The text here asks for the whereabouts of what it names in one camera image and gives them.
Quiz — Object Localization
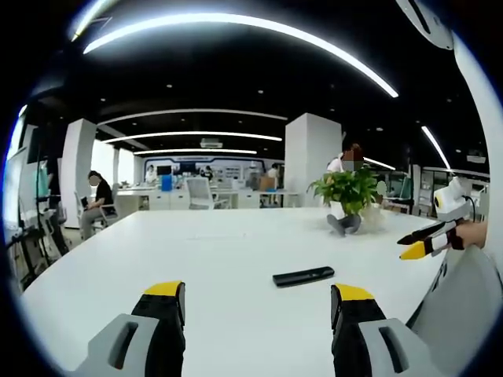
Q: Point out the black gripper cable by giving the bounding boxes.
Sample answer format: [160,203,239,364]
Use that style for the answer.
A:
[464,193,479,221]

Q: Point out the long ceiling light strip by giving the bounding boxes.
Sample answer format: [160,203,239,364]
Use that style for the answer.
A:
[82,12,400,99]

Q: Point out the black remote control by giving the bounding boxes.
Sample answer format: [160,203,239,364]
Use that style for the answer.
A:
[272,265,336,289]

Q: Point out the white office desk row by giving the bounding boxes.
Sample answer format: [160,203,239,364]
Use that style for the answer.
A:
[116,187,304,210]

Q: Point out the grey object by plant pot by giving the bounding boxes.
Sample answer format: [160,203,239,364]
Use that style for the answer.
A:
[326,214,362,238]

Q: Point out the white mesh office chair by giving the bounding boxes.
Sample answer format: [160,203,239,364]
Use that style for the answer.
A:
[185,177,229,210]

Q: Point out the white worn device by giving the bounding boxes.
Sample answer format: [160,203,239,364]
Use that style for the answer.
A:
[395,0,455,51]

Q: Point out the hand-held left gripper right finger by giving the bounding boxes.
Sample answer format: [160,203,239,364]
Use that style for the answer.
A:
[329,283,447,377]

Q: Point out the white square pillar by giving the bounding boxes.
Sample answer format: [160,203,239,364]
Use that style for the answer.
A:
[283,112,343,209]
[58,118,97,229]

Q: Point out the person's right hand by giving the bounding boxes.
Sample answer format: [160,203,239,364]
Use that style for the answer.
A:
[457,220,489,249]

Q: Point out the green potted plant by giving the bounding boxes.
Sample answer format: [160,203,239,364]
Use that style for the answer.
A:
[307,164,389,231]

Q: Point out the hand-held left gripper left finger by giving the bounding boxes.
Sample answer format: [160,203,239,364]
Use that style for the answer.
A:
[74,280,186,377]

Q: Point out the person's white clothing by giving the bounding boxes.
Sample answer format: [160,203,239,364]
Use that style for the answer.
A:
[406,31,503,357]

